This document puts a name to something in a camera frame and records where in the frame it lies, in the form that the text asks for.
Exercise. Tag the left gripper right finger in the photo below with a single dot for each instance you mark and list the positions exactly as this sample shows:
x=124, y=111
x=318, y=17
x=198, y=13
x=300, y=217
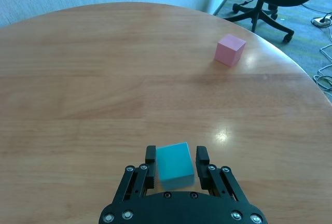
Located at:
x=202, y=161

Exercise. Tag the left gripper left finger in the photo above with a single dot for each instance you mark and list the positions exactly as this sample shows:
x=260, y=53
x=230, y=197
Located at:
x=151, y=156

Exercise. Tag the blue cube building block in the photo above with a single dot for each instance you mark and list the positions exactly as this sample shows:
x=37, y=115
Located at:
x=175, y=165

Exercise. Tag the pink cube building block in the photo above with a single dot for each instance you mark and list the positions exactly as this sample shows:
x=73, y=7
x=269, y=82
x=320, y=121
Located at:
x=229, y=50

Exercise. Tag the white power strip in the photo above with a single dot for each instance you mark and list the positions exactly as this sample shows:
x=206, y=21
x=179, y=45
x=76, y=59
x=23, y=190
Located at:
x=321, y=21

